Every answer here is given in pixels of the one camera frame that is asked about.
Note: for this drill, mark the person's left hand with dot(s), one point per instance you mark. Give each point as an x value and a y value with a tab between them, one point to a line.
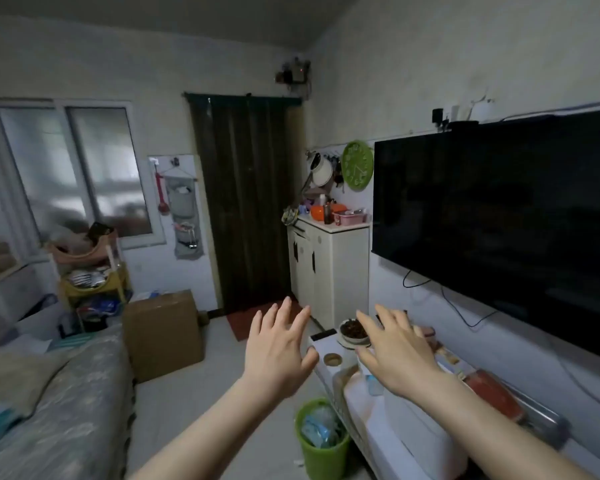
275	354

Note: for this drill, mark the person's right hand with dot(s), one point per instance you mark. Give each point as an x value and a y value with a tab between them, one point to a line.
405	359

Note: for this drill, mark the white lidded bin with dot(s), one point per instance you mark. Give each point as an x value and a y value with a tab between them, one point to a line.
420	444

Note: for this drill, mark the person's left forearm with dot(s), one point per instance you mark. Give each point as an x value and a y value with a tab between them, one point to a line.
215	434

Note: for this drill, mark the person's right forearm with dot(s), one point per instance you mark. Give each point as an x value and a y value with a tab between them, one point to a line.
480	434

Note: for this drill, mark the brown cardboard box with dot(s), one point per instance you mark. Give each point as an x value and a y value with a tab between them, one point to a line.
162	334

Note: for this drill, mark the yellow storage rack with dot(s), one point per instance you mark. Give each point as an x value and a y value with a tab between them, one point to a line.
112	284

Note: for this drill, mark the pink lidded cup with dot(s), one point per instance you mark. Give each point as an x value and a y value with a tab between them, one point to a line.
427	332

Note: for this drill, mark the red door mat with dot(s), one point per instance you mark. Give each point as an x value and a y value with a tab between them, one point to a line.
240	324

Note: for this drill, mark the cream plate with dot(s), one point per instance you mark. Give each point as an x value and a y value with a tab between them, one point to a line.
360	347

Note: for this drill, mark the long black remote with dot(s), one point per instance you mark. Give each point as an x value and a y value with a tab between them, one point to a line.
324	335

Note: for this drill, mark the bowl of dark snacks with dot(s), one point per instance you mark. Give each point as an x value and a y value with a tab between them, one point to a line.
352	330

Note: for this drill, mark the blue white plastic wrapper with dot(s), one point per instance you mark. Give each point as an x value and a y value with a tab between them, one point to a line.
320	427

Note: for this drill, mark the watermelon slice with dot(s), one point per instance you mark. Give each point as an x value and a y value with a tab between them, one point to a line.
490	394

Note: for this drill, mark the white cabinet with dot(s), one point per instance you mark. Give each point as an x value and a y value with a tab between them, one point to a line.
340	274

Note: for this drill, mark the green trash bin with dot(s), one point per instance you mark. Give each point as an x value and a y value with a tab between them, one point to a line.
312	459

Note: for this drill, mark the grey hanging fabric organizer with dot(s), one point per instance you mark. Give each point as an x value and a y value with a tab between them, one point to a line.
185	244

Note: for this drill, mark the orange plastic container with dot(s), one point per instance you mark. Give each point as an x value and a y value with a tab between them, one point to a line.
318	212

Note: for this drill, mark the pink plastic basket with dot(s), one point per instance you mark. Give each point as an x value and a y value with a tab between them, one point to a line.
350	219

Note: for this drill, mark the dark door curtain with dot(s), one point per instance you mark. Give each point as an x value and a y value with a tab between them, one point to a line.
245	204

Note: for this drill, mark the metal tray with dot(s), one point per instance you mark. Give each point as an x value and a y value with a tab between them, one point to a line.
545	424

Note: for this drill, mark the black television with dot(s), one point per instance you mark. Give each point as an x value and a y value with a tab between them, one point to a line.
505	219

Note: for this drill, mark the blue plastic bag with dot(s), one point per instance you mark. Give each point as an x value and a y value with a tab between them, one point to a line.
102	307

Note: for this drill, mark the red hanging ladle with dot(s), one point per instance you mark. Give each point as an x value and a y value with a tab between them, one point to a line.
163	207

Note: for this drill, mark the white hanging pot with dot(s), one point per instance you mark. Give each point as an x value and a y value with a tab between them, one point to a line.
323	170

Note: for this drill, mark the black hanging utensil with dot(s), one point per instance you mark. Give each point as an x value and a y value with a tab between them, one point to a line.
338	169

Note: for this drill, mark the stack of plates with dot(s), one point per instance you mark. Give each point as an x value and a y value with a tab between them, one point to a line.
87	279

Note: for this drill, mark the patterned bed cover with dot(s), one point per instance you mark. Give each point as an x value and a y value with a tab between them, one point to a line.
80	419

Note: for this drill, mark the pink plastic tub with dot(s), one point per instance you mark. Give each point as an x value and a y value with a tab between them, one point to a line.
85	254

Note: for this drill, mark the black power adapter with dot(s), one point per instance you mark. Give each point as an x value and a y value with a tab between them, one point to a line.
437	116

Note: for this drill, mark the white router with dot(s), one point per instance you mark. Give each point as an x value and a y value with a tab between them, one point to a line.
485	112

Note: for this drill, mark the beige pillow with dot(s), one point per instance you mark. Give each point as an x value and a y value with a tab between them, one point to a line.
15	379

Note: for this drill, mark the frosted glass window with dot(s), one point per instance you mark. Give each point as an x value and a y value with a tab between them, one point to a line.
80	164

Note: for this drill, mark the green wall clock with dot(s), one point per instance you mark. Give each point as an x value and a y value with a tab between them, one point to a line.
357	167

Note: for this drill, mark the wall mounted device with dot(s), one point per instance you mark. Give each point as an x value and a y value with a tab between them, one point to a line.
296	73

